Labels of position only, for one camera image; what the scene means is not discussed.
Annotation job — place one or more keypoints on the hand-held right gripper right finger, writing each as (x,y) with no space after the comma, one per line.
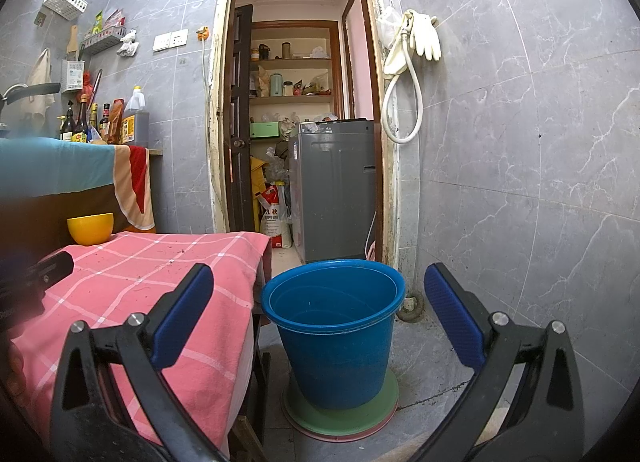
(452,314)

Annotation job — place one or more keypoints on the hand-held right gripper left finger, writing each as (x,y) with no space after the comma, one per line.
(180,314)

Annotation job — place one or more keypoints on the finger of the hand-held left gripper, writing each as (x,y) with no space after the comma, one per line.
(55,265)

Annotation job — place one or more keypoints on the blue plastic bucket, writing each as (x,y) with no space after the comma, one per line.
(335,357)

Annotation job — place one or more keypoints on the person's left hand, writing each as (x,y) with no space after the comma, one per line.
(16,367)

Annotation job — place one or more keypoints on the grey floor drain pipe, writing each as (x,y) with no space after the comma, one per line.
(412,308)

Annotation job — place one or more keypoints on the yellow bowl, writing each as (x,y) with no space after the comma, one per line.
(90,231)

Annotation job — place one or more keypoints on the pink checked cloth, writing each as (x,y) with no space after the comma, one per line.
(150,267)

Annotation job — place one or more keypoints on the colourful printed towel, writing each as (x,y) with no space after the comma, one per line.
(50,162)

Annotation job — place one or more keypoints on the white red sack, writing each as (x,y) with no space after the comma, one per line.
(275,222)

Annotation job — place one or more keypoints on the small black bottle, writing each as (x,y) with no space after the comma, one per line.
(66,130)

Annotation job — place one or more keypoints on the tall dark sauce bottle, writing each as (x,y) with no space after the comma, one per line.
(81,125)

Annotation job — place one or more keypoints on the slim dark bottle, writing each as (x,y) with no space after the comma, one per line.
(94,123)

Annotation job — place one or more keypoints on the orange packet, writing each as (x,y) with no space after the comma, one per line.
(117,121)

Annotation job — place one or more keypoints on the yellow bag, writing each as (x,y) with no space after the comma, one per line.
(257,177)

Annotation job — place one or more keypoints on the grey washing machine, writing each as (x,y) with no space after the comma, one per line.
(335,192)

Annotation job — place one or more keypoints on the black frying pan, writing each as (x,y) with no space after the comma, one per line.
(35,91)

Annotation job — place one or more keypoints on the beige hanging towel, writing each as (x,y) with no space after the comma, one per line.
(41,85)

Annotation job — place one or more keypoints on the labelled utensil holder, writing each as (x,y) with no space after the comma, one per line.
(73,76)

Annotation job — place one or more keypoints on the green box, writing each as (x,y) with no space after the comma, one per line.
(264,130)

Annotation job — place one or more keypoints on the dark wooden door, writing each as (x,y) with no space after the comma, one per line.
(242,117)

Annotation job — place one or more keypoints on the wooden spatula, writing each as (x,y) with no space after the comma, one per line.
(73,42)

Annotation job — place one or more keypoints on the white crumpled bag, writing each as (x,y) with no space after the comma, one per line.
(128,45)

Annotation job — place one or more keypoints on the teal canister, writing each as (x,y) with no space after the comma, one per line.
(276,85)

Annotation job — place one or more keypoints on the dark cup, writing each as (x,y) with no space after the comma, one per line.
(263,52)

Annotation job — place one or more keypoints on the cream rubber gloves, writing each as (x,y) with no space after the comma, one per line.
(425,37)

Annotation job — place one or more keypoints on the cylindrical tin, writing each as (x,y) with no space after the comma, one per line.
(286,51)

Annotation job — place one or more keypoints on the white plastic bag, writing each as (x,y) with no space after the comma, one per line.
(390,26)

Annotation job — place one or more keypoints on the dark wooden table frame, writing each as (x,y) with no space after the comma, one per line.
(260,382)

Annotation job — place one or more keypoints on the grey wall shelf with packets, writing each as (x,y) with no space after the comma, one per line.
(102,40)

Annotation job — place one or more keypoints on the white wall socket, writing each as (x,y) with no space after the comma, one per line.
(171,40)

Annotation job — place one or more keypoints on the white wall basket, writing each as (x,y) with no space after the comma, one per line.
(65,2)

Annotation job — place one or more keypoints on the orange wall hook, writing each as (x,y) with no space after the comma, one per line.
(202,33)

